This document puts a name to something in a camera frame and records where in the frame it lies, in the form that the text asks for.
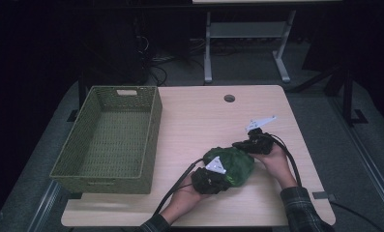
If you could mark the dark cabinet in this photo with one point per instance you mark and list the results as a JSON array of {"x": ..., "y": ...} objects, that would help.
[{"x": 115, "y": 48}]

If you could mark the white metal table frame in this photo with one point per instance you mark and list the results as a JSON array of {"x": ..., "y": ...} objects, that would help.
[{"x": 247, "y": 29}]

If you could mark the round black table grommet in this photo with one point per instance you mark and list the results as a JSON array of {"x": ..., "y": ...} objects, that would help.
[{"x": 229, "y": 98}]

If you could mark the grey tape tab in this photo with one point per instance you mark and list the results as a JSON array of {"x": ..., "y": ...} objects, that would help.
[{"x": 323, "y": 195}]

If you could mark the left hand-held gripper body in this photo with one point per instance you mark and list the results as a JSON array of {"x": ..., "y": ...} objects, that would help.
[{"x": 207, "y": 182}]

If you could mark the person's right hand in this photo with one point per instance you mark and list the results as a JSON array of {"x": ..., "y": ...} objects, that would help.
[{"x": 278, "y": 167}]

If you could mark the green plush garment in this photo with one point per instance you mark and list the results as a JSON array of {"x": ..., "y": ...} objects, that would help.
[{"x": 238, "y": 164}]

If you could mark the black metal stand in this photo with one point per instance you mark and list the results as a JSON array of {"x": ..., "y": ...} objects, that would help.
[{"x": 347, "y": 96}]

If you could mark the person's left hand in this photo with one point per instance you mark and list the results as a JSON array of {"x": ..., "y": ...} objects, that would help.
[{"x": 181, "y": 204}]

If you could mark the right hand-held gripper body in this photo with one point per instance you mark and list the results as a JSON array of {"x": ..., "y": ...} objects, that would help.
[{"x": 260, "y": 143}]

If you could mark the green woven basket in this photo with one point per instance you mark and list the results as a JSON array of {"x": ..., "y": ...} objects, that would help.
[{"x": 115, "y": 145}]

